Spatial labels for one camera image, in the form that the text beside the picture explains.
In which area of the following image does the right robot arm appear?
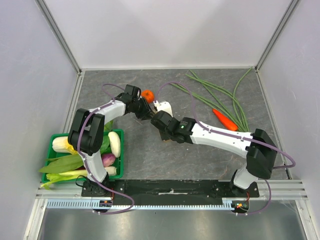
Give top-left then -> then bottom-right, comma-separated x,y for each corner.
150,110 -> 277,197

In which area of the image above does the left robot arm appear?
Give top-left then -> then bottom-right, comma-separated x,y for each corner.
68,84 -> 155,197

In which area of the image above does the small orange pumpkin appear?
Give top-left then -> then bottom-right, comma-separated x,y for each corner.
141,89 -> 155,104

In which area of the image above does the white eggplant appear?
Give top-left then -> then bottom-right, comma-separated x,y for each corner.
108,131 -> 121,158

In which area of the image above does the orange carrot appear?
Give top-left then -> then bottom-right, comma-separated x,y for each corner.
212,108 -> 238,132

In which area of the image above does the bunch of long green beans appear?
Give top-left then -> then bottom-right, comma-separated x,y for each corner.
171,68 -> 253,132

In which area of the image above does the purple onion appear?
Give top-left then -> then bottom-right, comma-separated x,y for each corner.
101,153 -> 116,168

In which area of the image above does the white corn cob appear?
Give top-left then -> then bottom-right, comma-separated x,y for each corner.
52,136 -> 77,155

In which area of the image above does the green leafy vegetable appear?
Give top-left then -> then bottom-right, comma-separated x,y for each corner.
38,135 -> 112,174

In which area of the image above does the green celery stalk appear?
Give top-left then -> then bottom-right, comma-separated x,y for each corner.
40,169 -> 88,190

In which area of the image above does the green plastic basket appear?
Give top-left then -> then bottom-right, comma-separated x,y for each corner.
41,128 -> 124,184

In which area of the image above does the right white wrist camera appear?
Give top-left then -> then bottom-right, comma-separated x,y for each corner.
153,100 -> 173,117

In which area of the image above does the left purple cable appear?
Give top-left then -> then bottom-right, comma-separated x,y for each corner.
75,83 -> 136,216

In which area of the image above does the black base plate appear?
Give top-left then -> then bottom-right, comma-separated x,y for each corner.
81,179 -> 260,199

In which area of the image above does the grey slotted cable duct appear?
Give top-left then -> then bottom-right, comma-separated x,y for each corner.
46,197 -> 234,211

